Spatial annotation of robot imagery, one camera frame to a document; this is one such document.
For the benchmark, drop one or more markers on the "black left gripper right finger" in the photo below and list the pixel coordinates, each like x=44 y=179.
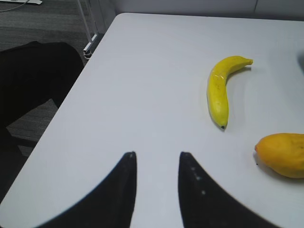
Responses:
x=204 y=204

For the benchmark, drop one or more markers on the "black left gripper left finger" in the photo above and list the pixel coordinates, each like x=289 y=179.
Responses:
x=109 y=205

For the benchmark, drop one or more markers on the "orange mango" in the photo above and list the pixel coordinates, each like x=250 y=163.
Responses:
x=283 y=153

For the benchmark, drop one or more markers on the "yellow banana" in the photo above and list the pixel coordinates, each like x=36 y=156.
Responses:
x=216 y=88

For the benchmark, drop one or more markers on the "black office chair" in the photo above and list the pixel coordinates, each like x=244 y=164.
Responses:
x=30 y=75

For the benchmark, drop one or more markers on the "white metal table leg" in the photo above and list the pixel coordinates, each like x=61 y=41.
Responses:
x=92 y=19

